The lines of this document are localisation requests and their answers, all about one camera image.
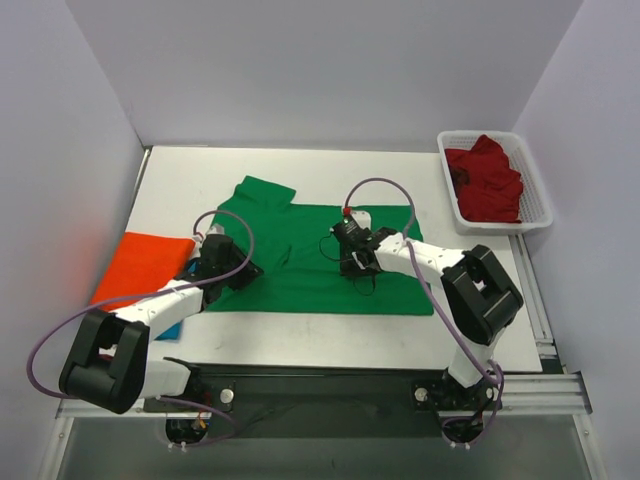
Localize folded blue t-shirt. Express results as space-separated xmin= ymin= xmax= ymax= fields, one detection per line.
xmin=157 ymin=322 xmax=182 ymax=341

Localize purple cable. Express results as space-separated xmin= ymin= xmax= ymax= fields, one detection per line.
xmin=343 ymin=177 xmax=505 ymax=446
xmin=25 ymin=209 xmax=257 ymax=446

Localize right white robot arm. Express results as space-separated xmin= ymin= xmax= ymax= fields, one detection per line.
xmin=330 ymin=213 xmax=524 ymax=408

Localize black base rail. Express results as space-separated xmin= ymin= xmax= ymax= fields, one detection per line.
xmin=142 ymin=358 xmax=504 ymax=441

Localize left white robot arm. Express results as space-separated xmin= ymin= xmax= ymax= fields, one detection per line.
xmin=59 ymin=233 xmax=264 ymax=414

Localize aluminium frame rail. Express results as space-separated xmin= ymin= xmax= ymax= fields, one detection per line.
xmin=57 ymin=234 xmax=594 ymax=419

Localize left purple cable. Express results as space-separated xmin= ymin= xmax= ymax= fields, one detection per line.
xmin=25 ymin=209 xmax=257 ymax=446

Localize white plastic basket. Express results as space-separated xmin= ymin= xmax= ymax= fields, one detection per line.
xmin=437 ymin=130 xmax=553 ymax=235

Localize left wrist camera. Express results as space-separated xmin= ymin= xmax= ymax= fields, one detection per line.
xmin=204 ymin=224 xmax=225 ymax=237

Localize dark red t-shirt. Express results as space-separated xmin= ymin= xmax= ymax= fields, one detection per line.
xmin=445 ymin=135 xmax=524 ymax=224

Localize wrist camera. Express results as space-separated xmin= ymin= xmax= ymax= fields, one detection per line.
xmin=204 ymin=224 xmax=225 ymax=237
xmin=350 ymin=210 xmax=372 ymax=229

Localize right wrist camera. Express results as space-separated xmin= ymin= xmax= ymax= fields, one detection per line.
xmin=350 ymin=210 xmax=372 ymax=229

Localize green t-shirt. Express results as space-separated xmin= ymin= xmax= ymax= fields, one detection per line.
xmin=209 ymin=176 xmax=434 ymax=316

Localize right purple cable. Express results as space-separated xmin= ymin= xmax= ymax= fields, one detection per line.
xmin=343 ymin=177 xmax=505 ymax=446

